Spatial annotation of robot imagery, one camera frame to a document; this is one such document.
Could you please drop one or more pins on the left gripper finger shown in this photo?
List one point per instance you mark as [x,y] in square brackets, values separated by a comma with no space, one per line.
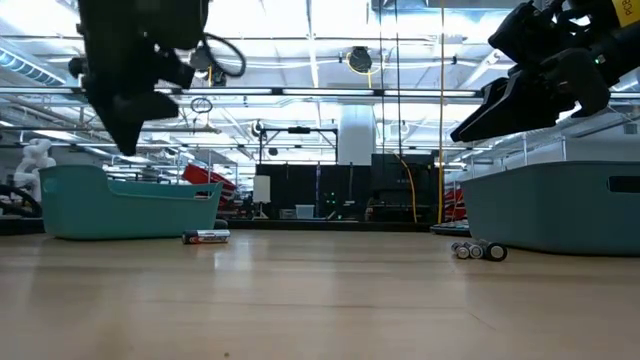
[122,130]
[155,106]

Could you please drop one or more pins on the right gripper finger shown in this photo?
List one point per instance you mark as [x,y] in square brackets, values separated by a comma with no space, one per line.
[515,35]
[580,85]

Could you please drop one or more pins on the teal plastic bin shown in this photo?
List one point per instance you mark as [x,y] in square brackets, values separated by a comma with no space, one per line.
[125,210]

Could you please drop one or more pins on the blue-grey plastic bin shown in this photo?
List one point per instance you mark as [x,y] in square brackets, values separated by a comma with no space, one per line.
[550,210]

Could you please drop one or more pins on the silver AA battery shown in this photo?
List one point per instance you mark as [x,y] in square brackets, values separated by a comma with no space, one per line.
[205,236]

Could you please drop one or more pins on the black copper AA battery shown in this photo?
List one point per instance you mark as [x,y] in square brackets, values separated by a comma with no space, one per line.
[496,251]
[463,251]
[476,250]
[456,247]

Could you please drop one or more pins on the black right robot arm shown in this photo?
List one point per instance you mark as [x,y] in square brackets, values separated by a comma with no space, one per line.
[625,50]

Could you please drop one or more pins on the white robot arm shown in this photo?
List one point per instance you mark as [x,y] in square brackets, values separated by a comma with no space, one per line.
[32,165]

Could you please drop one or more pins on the grey metal crossbar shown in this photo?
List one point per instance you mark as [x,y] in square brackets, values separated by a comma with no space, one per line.
[175,130]

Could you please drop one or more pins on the yellow label tag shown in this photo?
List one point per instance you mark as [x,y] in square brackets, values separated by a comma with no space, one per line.
[627,10]

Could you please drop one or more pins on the red storage bins rack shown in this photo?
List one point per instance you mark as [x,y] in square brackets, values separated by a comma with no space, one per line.
[202,175]
[455,202]

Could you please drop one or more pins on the white sign panel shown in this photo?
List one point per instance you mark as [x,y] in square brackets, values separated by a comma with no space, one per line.
[261,189]

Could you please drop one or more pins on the black partition panel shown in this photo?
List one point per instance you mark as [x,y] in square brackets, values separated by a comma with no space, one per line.
[300,185]

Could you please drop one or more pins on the long light strip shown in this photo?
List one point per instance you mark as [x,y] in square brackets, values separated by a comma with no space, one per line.
[350,92]

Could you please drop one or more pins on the white box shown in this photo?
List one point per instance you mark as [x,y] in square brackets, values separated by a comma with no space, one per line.
[305,211]

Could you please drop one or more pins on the white square pillar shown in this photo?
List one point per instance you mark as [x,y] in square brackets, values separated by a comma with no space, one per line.
[356,135]

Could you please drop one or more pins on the black cabinet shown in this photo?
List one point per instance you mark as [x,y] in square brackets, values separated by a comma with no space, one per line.
[400,190]

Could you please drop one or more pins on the black metal gantry frame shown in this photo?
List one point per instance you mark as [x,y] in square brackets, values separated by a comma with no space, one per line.
[298,130]

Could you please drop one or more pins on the black aluminium rig frame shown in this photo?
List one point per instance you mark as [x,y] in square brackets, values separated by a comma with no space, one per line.
[325,225]

